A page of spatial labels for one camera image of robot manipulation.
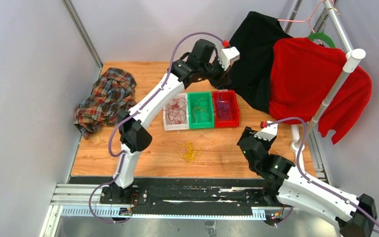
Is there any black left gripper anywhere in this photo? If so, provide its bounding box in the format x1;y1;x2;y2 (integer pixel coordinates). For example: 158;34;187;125
200;56;232;90

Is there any purple wire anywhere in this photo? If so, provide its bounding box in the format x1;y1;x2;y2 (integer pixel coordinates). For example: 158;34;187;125
216;85;233;121

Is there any red wire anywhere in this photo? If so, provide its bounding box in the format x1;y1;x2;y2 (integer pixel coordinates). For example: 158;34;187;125
164;97;188;125

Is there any wire pile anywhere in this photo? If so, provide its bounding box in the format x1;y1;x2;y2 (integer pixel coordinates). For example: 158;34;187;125
176;140;203;163

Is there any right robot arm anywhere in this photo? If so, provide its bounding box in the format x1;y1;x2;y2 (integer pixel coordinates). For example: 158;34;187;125
237;126;377;237

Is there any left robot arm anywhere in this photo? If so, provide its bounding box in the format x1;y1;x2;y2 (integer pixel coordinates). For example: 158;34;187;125
108;39;240;204

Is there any black shirt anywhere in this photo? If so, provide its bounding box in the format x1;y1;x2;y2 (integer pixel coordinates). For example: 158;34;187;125
209;11;291;114

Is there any red plastic bin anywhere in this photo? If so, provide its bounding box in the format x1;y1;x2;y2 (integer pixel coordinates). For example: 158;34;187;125
211;90;240;128

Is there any green plastic bin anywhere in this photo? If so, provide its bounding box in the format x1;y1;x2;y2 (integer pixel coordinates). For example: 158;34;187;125
188;92;215;129

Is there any white plastic bin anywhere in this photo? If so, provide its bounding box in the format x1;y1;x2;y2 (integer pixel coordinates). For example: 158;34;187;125
162;93;190;131

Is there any red sweater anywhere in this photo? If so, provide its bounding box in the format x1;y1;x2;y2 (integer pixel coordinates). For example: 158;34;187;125
269;38;372;144

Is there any plaid flannel shirt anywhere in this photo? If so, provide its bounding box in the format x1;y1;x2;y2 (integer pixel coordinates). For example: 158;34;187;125
74;68;137;139

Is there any green clothes hanger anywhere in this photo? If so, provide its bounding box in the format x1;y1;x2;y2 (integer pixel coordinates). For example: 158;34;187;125
307;32;336;48

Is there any white clothes rack pole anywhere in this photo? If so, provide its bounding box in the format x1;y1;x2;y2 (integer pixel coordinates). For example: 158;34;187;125
291;48;366;152

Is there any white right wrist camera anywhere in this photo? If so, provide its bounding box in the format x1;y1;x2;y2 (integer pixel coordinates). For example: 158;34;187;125
254;121;278;141

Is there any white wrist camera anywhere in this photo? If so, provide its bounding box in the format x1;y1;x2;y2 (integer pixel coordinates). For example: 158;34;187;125
254;121;278;141
218;46;240;71

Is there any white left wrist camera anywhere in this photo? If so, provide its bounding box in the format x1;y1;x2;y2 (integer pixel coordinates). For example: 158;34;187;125
218;46;240;71

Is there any pink wire hanger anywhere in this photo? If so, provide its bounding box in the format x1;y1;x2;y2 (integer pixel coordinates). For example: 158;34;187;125
277;0;326;33

